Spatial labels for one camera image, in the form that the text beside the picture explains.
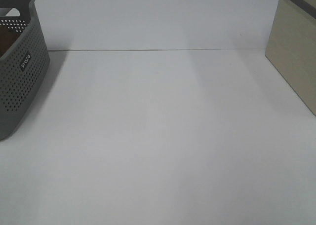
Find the grey perforated laundry basket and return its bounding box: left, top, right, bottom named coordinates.
left=0, top=0, right=50, bottom=140

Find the beige plastic bin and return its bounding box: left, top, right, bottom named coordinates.
left=265, top=0, right=316, bottom=114

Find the brown towel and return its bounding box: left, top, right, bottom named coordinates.
left=0, top=26, right=22, bottom=57

